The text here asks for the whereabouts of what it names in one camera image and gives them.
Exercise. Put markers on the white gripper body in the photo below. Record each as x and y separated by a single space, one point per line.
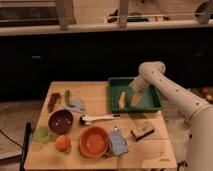
139 84

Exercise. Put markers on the yellow gripper fingers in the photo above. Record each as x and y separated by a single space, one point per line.
135 99

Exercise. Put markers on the yellow banana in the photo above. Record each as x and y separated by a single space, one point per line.
122 100

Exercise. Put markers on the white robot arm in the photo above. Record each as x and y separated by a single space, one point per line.
198 112

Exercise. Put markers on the green plastic tray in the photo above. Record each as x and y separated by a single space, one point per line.
150 101

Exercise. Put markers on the wooden block brush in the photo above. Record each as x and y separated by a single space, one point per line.
142 131

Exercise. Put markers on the blue sponge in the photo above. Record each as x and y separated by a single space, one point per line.
118 144

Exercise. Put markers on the orange bowl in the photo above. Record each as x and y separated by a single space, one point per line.
94 142

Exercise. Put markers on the green cucumber toy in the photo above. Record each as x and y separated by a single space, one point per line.
67 99

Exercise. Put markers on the dark purple bowl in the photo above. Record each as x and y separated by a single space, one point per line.
60 121

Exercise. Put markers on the orange fruit toy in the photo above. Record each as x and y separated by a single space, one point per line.
63 143

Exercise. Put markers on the green cup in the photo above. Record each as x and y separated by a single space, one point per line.
41 135

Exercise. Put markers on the black pole stand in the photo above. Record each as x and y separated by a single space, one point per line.
27 133

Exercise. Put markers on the white handled brush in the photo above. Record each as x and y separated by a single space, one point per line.
87 120

